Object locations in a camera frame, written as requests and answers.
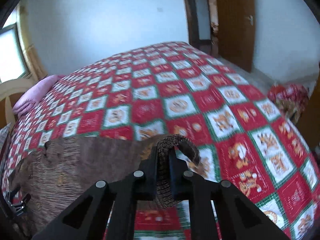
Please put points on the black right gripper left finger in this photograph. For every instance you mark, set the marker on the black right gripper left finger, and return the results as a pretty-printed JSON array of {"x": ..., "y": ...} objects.
[{"x": 106, "y": 207}]

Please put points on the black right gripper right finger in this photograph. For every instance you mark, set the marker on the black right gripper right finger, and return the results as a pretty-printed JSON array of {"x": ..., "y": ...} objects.
[{"x": 218, "y": 210}]

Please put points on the brown striped knit sweater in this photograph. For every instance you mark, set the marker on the brown striped knit sweater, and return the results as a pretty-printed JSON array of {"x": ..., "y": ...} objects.
[{"x": 64, "y": 168}]

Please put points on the striped pillow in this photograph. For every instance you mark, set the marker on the striped pillow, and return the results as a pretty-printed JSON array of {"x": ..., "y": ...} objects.
[{"x": 4, "y": 138}]

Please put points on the red checkered cartoon bedspread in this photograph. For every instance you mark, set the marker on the red checkered cartoon bedspread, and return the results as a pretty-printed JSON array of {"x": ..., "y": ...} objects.
[{"x": 175, "y": 88}]

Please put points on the folded pink blanket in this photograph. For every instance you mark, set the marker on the folded pink blanket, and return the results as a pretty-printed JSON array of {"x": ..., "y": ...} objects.
[{"x": 34, "y": 95}]

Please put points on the cream wooden headboard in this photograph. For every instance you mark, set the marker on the cream wooden headboard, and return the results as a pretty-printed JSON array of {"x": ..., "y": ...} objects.
[{"x": 11, "y": 92}]

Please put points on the red patterned bundle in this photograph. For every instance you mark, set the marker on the red patterned bundle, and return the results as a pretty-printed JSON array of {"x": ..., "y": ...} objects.
[{"x": 290, "y": 99}]

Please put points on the yellow curtain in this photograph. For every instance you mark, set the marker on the yellow curtain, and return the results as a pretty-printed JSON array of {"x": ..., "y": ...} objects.
[{"x": 30, "y": 55}]

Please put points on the window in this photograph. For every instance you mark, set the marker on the window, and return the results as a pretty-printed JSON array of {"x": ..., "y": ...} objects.
[{"x": 12, "y": 62}]

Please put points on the brown wooden door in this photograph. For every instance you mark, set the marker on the brown wooden door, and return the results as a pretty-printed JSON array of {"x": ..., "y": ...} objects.
[{"x": 236, "y": 33}]

